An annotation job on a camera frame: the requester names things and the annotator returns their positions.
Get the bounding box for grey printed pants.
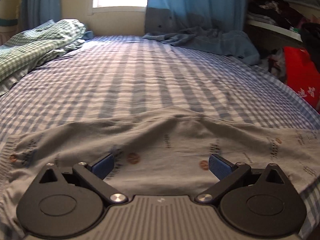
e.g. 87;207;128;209
0;106;320;201

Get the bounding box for red bag with characters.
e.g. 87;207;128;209
283;46;319;112

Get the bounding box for blue checkered bed sheet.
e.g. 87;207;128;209
0;35;320;240

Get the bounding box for green checkered blanket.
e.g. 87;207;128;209
1;19;93;95

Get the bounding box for black hanging garment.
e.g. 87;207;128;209
300;23;320;66

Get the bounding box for clothes pile on shelf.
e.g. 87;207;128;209
247;0;308;30

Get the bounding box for white shelf unit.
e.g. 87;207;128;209
247;0;319;42

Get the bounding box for blue star curtain right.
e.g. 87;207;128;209
144;0;260;65

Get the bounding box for blue curtain left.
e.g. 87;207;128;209
20;0;61;30

